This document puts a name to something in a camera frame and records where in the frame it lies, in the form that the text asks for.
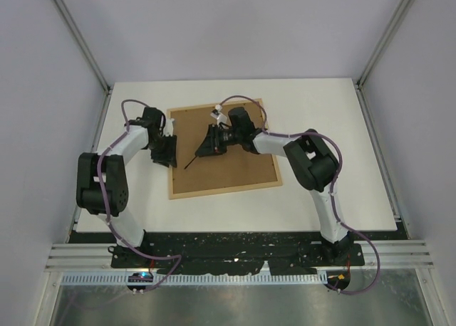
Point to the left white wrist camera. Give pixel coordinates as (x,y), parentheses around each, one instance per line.
(168,130)

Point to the aluminium frame post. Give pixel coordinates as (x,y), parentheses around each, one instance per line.
(81,43)
(394,23)

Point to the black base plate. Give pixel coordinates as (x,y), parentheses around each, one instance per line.
(285,253)

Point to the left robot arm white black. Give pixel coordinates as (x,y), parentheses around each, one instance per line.
(102,185)

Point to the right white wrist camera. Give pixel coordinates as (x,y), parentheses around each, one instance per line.
(217,114)

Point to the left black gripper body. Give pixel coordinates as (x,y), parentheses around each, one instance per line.
(164,146)

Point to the wooden picture frame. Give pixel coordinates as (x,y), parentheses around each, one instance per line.
(235,171)

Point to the right aluminium frame post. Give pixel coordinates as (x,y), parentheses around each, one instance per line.
(394,23)

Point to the aluminium front rail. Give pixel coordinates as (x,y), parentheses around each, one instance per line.
(75,257)

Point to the left aluminium frame post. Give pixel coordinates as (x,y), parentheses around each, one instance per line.
(81,43)

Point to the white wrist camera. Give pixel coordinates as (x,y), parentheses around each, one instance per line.
(217,114)
(168,130)

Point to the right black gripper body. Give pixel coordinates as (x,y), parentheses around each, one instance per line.
(221,139)

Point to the slotted grey cable duct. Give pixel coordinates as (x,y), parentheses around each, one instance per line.
(137,279)

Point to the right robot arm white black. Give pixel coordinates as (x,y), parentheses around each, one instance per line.
(313,163)

